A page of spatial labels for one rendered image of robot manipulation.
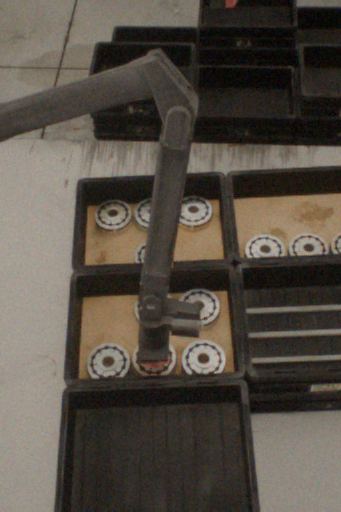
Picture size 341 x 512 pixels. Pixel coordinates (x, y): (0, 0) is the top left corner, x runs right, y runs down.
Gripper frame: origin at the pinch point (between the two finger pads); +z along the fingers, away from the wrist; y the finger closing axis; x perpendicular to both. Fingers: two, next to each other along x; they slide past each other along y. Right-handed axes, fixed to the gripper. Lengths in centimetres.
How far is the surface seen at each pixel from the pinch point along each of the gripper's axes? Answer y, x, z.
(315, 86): 134, -61, 41
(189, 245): 35.1, -8.8, 6.6
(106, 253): 33.1, 13.3, 7.4
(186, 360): 0.1, -7.3, 2.9
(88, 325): 11.4, 16.6, 7.0
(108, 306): 16.8, 11.9, 7.0
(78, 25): 245, 46, 96
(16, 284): 32, 40, 21
